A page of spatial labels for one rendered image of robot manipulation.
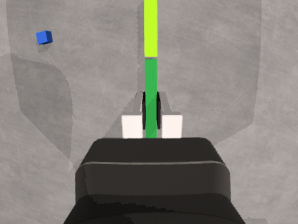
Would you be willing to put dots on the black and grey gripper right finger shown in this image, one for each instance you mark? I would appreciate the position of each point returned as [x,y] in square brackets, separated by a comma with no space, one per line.
[169,122]

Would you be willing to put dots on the small blue cube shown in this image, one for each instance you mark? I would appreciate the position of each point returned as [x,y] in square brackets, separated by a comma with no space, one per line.
[44,37]

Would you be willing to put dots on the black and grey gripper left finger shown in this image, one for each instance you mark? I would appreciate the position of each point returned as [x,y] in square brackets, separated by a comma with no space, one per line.
[133,123]

